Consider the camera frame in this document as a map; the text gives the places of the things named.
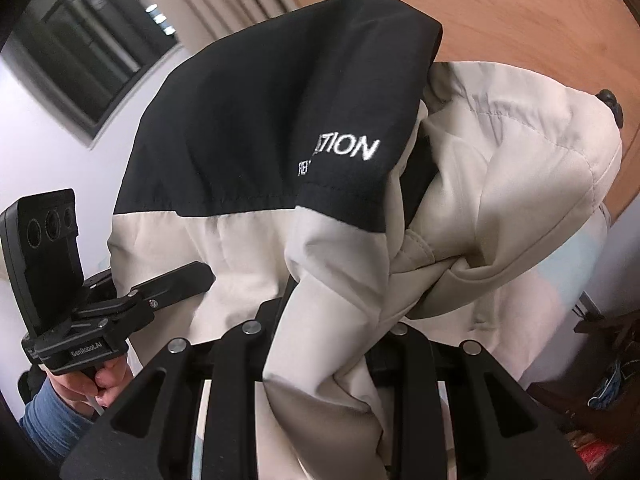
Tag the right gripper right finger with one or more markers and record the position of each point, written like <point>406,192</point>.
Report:
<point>460,403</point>

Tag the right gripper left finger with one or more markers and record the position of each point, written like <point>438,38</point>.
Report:
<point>188,395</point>

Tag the cream and black hooded jacket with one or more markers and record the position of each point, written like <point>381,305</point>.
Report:
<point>329,147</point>

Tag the person left hand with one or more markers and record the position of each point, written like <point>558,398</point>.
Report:
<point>82,393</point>

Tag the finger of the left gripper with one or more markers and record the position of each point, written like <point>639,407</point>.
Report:
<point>192,279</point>

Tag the blue sleeve left forearm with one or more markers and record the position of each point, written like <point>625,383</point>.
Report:
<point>52,426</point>

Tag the dark framed window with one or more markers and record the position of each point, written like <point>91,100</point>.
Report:
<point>80,59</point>

